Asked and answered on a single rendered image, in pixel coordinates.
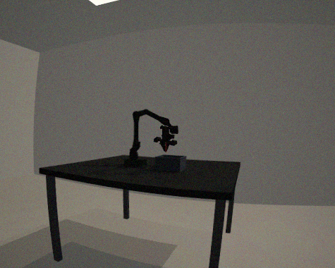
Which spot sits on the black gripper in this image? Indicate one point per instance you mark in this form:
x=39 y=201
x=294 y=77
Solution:
x=163 y=140

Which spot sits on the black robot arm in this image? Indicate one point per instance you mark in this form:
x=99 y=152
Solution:
x=164 y=121

